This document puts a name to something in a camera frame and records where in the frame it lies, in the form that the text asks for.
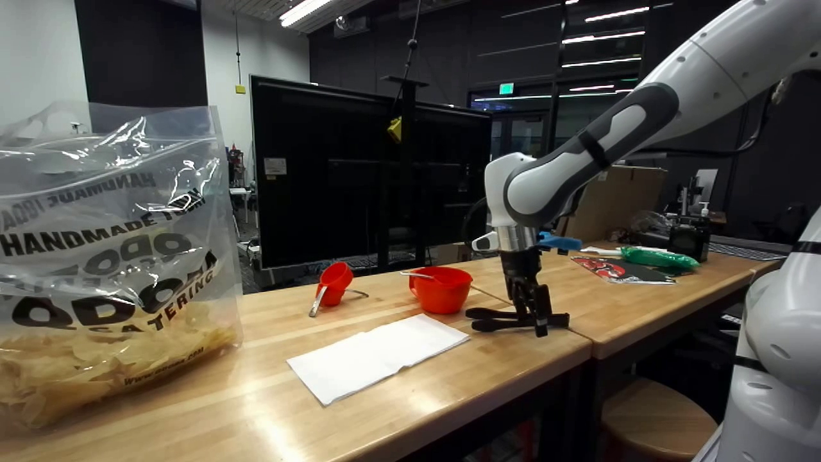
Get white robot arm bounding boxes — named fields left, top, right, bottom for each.
left=484, top=0, right=821, bottom=462

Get black metal tongs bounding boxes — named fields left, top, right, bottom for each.
left=465, top=307, right=570, bottom=330

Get brown cardboard board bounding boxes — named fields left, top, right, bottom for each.
left=565, top=167, right=668, bottom=243

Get orange measuring cup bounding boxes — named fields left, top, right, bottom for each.
left=407, top=267, right=471, bottom=316

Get black monitor screen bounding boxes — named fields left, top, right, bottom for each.
left=252, top=77, right=490, bottom=267

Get small red measuring cup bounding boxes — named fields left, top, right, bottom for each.
left=308, top=262, right=355, bottom=319

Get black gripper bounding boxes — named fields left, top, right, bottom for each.
left=499, top=249, right=550, bottom=337

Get red printed packet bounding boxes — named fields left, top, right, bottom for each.
left=578, top=255, right=675, bottom=284

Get clear plastic chip bag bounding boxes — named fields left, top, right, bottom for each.
left=0, top=103, right=242, bottom=428

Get green plastic bag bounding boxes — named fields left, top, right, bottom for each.
left=619, top=246, right=698, bottom=273

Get white paper napkin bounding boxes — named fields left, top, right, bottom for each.
left=287, top=316, right=466, bottom=405

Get round wooden stool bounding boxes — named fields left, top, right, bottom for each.
left=600, top=378, right=718, bottom=462

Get black camera device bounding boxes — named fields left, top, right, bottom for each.
left=668, top=220, right=711, bottom=262

